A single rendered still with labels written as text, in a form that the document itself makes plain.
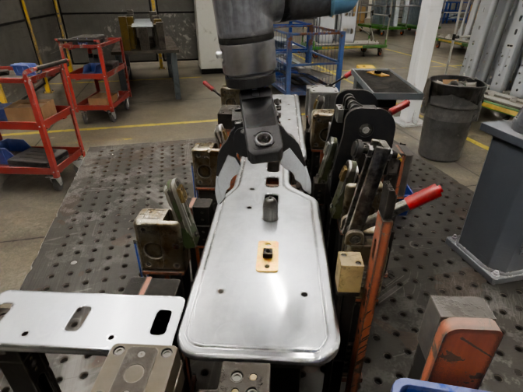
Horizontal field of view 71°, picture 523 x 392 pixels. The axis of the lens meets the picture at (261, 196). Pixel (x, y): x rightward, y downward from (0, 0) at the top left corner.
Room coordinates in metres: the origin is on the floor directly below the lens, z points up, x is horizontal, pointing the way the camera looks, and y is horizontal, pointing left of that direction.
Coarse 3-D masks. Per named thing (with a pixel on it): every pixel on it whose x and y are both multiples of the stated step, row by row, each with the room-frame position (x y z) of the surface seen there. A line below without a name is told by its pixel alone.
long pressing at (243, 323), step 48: (288, 96) 1.62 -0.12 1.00; (240, 192) 0.74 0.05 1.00; (288, 192) 0.74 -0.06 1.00; (240, 240) 0.55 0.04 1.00; (288, 240) 0.55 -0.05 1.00; (192, 288) 0.43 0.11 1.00; (240, 288) 0.43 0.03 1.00; (288, 288) 0.43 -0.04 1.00; (192, 336) 0.34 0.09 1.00; (240, 336) 0.34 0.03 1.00; (288, 336) 0.34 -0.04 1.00; (336, 336) 0.33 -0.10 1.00
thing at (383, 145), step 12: (360, 144) 0.49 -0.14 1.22; (372, 144) 0.51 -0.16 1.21; (384, 144) 0.50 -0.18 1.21; (360, 156) 0.49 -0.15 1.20; (372, 156) 0.49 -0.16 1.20; (384, 156) 0.48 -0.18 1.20; (396, 156) 0.49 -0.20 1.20; (372, 168) 0.48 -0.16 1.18; (384, 168) 0.48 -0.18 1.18; (360, 180) 0.51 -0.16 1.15; (372, 180) 0.48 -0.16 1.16; (360, 192) 0.49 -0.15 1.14; (372, 192) 0.48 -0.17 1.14; (360, 204) 0.48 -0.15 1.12; (348, 216) 0.51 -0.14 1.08; (360, 216) 0.48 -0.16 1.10; (360, 228) 0.48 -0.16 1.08
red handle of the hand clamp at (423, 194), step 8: (432, 184) 0.50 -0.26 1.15; (416, 192) 0.50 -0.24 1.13; (424, 192) 0.49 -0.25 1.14; (432, 192) 0.48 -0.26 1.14; (440, 192) 0.48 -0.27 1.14; (408, 200) 0.49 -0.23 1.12; (416, 200) 0.49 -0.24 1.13; (424, 200) 0.48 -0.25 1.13; (432, 200) 0.49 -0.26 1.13; (400, 208) 0.49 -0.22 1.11; (408, 208) 0.49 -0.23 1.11; (368, 216) 0.50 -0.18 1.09; (376, 216) 0.49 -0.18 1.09; (368, 224) 0.49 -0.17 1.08
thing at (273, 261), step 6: (264, 240) 0.55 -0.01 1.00; (258, 246) 0.53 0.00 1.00; (264, 246) 0.53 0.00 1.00; (270, 246) 0.53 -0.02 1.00; (276, 246) 0.53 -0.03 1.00; (258, 252) 0.51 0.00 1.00; (264, 252) 0.50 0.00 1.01; (270, 252) 0.50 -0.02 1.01; (276, 252) 0.51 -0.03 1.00; (258, 258) 0.50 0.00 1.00; (264, 258) 0.50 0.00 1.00; (270, 258) 0.50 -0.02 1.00; (276, 258) 0.50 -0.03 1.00; (258, 264) 0.48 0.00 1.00; (264, 264) 0.48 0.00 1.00; (270, 264) 0.48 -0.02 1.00; (276, 264) 0.48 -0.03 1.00; (258, 270) 0.47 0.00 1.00; (264, 270) 0.47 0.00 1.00; (270, 270) 0.47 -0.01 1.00; (276, 270) 0.47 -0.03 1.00
